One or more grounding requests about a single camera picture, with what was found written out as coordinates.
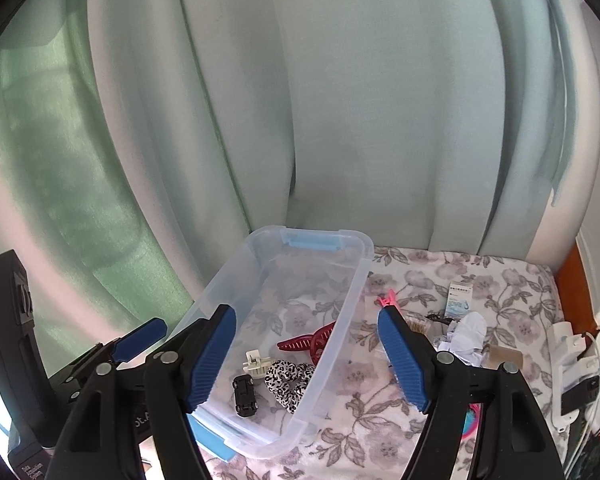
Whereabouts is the black beaded headband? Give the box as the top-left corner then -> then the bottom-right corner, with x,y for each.
426,312 -> 445,322

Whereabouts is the red hair claw clip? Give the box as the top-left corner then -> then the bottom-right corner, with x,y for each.
277,322 -> 335,365

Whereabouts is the pink round hand mirror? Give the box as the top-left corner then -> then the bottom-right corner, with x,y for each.
462,403 -> 481,440

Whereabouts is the black power adapter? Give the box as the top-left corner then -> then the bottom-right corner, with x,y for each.
562,376 -> 600,415

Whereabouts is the clear plastic storage bin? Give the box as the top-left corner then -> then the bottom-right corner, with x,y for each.
175,226 -> 374,460

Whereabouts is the brown packing tape roll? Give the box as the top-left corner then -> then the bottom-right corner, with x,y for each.
482,344 -> 524,370

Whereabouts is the white power strip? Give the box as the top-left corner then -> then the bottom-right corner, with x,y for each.
547,321 -> 600,432

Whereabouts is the small medicine box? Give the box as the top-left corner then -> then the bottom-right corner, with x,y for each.
444,282 -> 472,320

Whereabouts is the white charging cable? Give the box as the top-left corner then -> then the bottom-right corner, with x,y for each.
561,328 -> 600,476

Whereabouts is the white paper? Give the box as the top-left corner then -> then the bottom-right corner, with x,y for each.
434,312 -> 488,367

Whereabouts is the black toy car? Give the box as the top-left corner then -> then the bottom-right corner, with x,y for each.
233,374 -> 258,418

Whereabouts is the leopard print scrunchie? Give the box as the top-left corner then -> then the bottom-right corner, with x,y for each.
264,360 -> 315,414

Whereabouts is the cream hair claw clip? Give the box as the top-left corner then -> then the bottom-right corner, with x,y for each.
242,349 -> 274,380

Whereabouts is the pink hair roller clip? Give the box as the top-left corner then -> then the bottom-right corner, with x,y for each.
377,289 -> 399,308

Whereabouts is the green curtain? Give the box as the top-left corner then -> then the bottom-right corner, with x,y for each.
0,0 -> 572,372

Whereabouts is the floral fleece blanket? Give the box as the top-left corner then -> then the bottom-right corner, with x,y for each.
208,247 -> 566,479

